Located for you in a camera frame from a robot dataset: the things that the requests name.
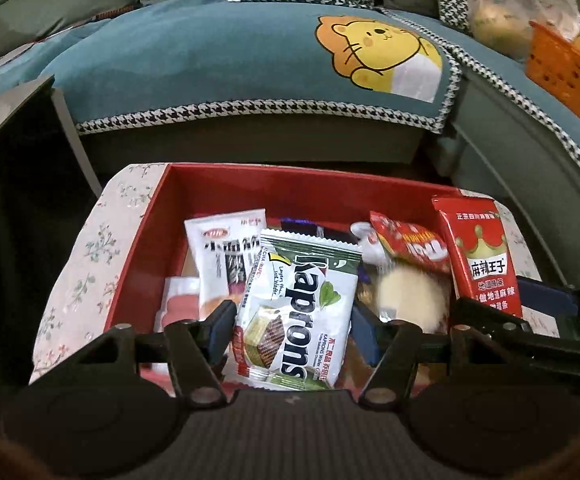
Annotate white duck gizzard snack packet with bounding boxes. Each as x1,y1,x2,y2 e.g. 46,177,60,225
349,221,390,266

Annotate red printed snack packet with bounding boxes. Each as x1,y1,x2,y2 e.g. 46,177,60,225
369,211,451,274

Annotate green white Kaprons wafer pack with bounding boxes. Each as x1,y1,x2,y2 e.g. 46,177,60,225
224,229,361,391

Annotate white noodle gluten snack packet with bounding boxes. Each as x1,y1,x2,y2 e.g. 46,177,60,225
185,209,267,320

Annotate red crown spicy strip packet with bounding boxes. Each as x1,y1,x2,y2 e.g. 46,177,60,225
432,196,522,318

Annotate blue wafer biscuit packet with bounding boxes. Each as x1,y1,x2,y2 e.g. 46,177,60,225
280,218,326,237

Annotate small red white packet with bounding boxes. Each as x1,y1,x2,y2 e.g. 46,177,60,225
153,276,200,333

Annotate round bread in clear wrap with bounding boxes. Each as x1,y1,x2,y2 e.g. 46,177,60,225
373,263,451,334

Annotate red rectangular storage box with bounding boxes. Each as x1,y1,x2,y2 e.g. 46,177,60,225
103,161,476,401

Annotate green sofa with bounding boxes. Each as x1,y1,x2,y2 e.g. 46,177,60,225
0,0,580,285

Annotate black side table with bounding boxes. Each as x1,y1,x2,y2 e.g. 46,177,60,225
0,76,101,387

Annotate teal side sofa cover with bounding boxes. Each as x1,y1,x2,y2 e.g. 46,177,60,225
384,9,580,170

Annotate orange plastic basket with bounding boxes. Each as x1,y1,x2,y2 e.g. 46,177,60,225
525,22,580,118

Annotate teal lion sofa cover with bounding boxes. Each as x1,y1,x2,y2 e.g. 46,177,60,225
0,0,461,133

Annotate clear plastic bag with fruit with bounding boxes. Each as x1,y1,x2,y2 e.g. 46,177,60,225
468,0,580,61

